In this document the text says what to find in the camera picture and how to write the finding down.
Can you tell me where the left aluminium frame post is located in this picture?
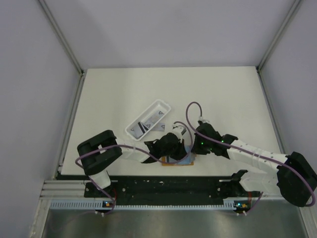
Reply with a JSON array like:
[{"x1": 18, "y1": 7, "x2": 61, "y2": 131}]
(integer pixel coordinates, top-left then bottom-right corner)
[{"x1": 37, "y1": 0, "x2": 85, "y2": 180}]

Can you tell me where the aluminium frame post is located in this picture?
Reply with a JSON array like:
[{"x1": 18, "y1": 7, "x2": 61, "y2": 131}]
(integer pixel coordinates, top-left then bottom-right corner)
[
  {"x1": 37, "y1": 0, "x2": 85, "y2": 180},
  {"x1": 256, "y1": 0, "x2": 304, "y2": 153}
]

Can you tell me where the silver VIP card in basket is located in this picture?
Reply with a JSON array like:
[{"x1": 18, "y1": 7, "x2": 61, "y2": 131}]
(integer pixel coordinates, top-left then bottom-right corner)
[{"x1": 149, "y1": 110, "x2": 164, "y2": 123}]

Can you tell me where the silver card black stripe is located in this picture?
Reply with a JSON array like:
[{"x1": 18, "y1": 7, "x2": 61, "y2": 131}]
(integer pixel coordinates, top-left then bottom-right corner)
[{"x1": 166, "y1": 156, "x2": 171, "y2": 164}]

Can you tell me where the right aluminium frame post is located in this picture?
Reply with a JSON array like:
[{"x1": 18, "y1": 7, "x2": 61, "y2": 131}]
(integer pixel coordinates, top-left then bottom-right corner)
[{"x1": 256, "y1": 0, "x2": 304, "y2": 153}]

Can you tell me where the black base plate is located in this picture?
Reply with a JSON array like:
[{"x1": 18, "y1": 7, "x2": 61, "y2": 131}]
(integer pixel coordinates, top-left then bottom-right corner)
[{"x1": 84, "y1": 175, "x2": 251, "y2": 206}]

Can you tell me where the silver diamond card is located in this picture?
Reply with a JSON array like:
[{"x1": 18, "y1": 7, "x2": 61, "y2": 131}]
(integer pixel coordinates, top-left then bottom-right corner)
[
  {"x1": 152, "y1": 122, "x2": 165, "y2": 132},
  {"x1": 144, "y1": 120, "x2": 153, "y2": 128}
]

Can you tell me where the white slotted cable duct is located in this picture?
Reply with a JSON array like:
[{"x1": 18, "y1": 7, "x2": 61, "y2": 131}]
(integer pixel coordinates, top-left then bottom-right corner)
[{"x1": 49, "y1": 198, "x2": 247, "y2": 211}]

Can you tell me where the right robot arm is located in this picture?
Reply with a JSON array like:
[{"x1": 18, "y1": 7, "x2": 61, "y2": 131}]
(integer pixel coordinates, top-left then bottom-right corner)
[{"x1": 192, "y1": 120, "x2": 317, "y2": 207}]

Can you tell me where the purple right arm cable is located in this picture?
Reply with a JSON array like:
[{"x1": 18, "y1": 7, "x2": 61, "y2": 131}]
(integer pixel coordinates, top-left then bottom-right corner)
[{"x1": 185, "y1": 101, "x2": 317, "y2": 214}]

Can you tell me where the silver vip card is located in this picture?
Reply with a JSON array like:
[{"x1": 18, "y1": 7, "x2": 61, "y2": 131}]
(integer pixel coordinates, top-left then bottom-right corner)
[
  {"x1": 185, "y1": 145, "x2": 196, "y2": 163},
  {"x1": 149, "y1": 110, "x2": 164, "y2": 123}
]

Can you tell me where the yellow leather card holder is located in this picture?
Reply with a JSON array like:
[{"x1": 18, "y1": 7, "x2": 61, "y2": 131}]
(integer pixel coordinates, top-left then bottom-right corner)
[{"x1": 161, "y1": 145, "x2": 196, "y2": 166}]

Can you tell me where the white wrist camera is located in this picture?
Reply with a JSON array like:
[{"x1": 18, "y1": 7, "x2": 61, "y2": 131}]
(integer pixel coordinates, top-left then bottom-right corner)
[
  {"x1": 198, "y1": 117, "x2": 210, "y2": 125},
  {"x1": 172, "y1": 123, "x2": 187, "y2": 138}
]

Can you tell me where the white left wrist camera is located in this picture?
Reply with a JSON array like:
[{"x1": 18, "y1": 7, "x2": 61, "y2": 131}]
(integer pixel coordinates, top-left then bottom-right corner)
[{"x1": 172, "y1": 123, "x2": 187, "y2": 138}]

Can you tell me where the silver diamond card in basket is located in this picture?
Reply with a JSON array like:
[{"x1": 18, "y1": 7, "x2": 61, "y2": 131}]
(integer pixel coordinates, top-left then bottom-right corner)
[{"x1": 144, "y1": 120, "x2": 153, "y2": 128}]

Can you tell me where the silver stripe card in basket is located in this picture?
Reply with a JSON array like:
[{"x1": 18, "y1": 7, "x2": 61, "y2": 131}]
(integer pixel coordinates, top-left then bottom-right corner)
[{"x1": 130, "y1": 122, "x2": 148, "y2": 139}]

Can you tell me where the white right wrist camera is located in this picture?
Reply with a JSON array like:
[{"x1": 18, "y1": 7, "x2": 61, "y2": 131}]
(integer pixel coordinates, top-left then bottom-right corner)
[{"x1": 198, "y1": 117, "x2": 210, "y2": 125}]

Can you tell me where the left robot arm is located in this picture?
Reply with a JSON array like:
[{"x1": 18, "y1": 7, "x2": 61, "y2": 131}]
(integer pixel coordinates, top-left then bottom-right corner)
[{"x1": 75, "y1": 126, "x2": 188, "y2": 197}]

